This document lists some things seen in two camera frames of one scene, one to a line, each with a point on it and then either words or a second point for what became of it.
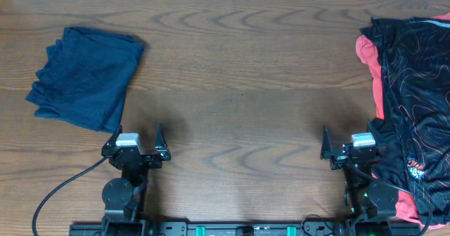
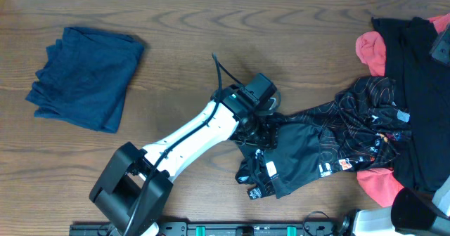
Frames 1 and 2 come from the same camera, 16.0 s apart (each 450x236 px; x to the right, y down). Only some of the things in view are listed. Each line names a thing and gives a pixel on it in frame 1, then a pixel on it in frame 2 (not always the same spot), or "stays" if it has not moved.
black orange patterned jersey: (413, 139) → (364, 128)
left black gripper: (161, 152) → (268, 139)
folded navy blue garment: (85, 78) stays
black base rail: (245, 229) stays
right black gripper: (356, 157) → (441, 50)
